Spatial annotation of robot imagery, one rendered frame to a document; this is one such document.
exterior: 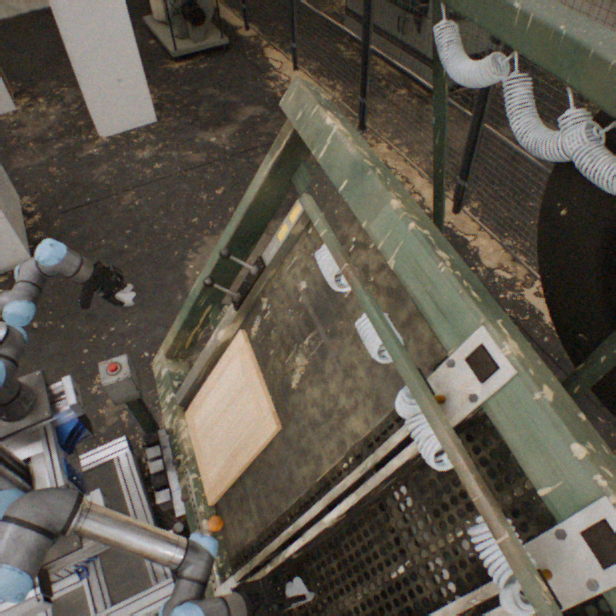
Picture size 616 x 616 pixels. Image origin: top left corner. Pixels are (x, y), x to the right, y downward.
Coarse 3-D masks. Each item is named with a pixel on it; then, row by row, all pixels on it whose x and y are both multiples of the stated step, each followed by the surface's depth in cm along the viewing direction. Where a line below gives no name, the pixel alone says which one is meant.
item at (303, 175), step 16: (304, 176) 153; (224, 304) 191; (480, 432) 98; (480, 448) 95; (512, 480) 92; (512, 512) 88; (544, 512) 90; (528, 528) 86; (336, 592) 129; (592, 608) 77
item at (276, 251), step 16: (288, 224) 143; (304, 224) 143; (272, 240) 149; (288, 240) 145; (272, 256) 148; (272, 272) 153; (256, 288) 155; (224, 320) 167; (240, 320) 164; (224, 336) 167; (208, 352) 173; (192, 368) 182; (208, 368) 177; (192, 384) 181; (176, 400) 189
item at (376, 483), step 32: (448, 384) 86; (480, 384) 81; (448, 416) 86; (384, 448) 101; (416, 448) 94; (352, 480) 107; (384, 480) 101; (320, 512) 114; (352, 512) 110; (288, 544) 122; (256, 576) 130
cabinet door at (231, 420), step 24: (240, 336) 161; (240, 360) 160; (216, 384) 170; (240, 384) 158; (264, 384) 150; (192, 408) 183; (216, 408) 169; (240, 408) 157; (264, 408) 146; (192, 432) 180; (216, 432) 167; (240, 432) 155; (264, 432) 144; (216, 456) 165; (240, 456) 153; (216, 480) 163
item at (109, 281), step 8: (96, 264) 146; (96, 272) 144; (104, 272) 146; (112, 272) 149; (120, 272) 154; (88, 280) 143; (96, 280) 147; (104, 280) 149; (112, 280) 148; (120, 280) 151; (96, 288) 149; (104, 288) 148; (112, 288) 151; (120, 288) 151
